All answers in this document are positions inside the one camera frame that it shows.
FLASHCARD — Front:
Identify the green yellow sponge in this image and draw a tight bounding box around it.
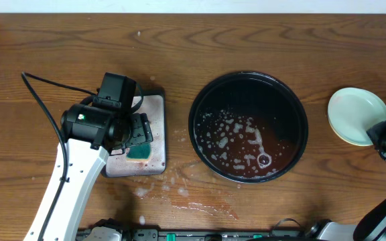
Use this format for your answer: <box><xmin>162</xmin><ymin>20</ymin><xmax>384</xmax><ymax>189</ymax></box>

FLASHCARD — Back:
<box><xmin>126</xmin><ymin>143</ymin><xmax>151</xmax><ymax>162</ymax></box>

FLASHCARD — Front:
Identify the light green plate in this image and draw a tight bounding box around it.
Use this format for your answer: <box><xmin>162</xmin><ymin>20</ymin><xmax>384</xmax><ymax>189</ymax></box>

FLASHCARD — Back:
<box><xmin>327</xmin><ymin>88</ymin><xmax>386</xmax><ymax>143</ymax></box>

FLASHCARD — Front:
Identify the yellow plate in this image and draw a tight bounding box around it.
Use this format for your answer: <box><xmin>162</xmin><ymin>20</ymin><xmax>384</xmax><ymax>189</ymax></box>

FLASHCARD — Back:
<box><xmin>329</xmin><ymin>121</ymin><xmax>372</xmax><ymax>147</ymax></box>

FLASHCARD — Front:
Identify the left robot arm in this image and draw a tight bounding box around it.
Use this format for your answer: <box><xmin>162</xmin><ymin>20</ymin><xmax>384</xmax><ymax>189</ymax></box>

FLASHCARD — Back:
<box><xmin>25</xmin><ymin>100</ymin><xmax>166</xmax><ymax>240</ymax></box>

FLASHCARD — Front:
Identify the rectangular soapy water tray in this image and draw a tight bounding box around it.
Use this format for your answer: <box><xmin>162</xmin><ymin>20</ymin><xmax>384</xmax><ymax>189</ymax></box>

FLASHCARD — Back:
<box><xmin>101</xmin><ymin>90</ymin><xmax>166</xmax><ymax>178</ymax></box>

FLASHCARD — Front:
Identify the round black tray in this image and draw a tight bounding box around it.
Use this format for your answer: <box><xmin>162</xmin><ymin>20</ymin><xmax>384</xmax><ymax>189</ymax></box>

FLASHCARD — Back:
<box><xmin>188</xmin><ymin>72</ymin><xmax>308</xmax><ymax>183</ymax></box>

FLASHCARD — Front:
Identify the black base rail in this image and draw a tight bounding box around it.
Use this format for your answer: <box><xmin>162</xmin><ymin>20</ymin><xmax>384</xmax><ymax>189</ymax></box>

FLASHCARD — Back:
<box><xmin>74</xmin><ymin>219</ymin><xmax>312</xmax><ymax>241</ymax></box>

